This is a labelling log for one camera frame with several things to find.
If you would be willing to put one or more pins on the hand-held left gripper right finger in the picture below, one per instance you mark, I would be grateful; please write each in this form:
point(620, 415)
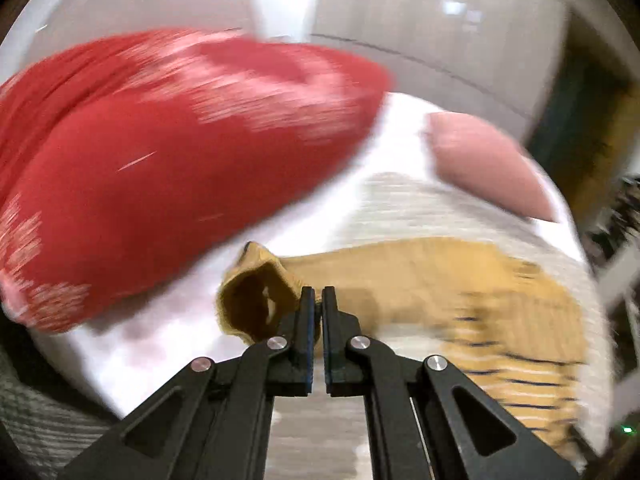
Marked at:
point(327, 321)

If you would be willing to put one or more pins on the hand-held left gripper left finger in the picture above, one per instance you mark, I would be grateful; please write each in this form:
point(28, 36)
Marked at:
point(309, 321)

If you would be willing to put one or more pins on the yellow striped shirt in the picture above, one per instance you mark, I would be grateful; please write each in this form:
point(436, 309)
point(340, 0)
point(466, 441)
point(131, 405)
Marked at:
point(425, 280)

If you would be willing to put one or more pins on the beige dotted quilted blanket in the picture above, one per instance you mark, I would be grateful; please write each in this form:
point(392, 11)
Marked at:
point(400, 205)

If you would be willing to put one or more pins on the white bed sheet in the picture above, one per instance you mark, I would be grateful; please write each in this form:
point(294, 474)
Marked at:
point(400, 135)

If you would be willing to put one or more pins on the pink pillow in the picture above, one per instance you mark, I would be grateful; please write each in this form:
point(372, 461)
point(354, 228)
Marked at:
point(480, 160)

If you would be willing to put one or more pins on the red patterned pillow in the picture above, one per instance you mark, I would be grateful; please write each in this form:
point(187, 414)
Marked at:
point(150, 160)

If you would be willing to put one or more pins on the grey woven cloth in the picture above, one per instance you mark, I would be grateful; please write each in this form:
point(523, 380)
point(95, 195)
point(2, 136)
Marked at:
point(40, 425)

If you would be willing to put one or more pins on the white panelled wardrobe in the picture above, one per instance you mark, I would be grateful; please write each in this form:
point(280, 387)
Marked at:
point(425, 20)

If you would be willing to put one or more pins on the yellow door frame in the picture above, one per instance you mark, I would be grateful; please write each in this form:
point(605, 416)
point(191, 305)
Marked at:
point(592, 160)

